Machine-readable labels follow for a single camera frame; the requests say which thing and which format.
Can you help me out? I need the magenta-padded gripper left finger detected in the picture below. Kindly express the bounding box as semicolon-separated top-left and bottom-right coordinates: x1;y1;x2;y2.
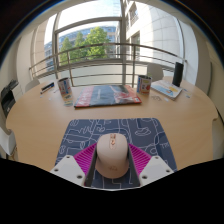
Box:
49;142;98;188

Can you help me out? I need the black cylindrical speaker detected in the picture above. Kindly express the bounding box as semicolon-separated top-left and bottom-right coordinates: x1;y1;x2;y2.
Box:
171;61;185;88

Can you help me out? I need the red magazine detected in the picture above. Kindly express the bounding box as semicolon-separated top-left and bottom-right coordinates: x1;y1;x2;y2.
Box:
73;84;143;109

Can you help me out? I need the printed mug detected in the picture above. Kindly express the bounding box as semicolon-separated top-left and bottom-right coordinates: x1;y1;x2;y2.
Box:
57;77;73;98
136;74;153;95

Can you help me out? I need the dark blue patterned mouse pad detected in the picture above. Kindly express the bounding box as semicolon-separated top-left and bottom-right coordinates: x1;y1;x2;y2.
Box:
54;117;178;190

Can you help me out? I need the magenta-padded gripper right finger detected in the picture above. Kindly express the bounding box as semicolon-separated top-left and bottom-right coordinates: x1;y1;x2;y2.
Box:
127;143;175;188

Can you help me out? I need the small dark blue box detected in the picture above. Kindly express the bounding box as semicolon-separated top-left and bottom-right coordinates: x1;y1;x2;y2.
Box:
40;81;56;94

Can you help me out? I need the metal balcony railing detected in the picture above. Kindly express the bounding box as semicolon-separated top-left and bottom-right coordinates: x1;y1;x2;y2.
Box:
28;42;188;79

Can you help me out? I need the green tree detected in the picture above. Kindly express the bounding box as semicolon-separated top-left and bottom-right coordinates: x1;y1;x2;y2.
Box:
59;26;111;66

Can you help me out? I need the beige computer mouse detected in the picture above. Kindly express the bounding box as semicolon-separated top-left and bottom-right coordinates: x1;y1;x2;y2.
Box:
94;132;130;180

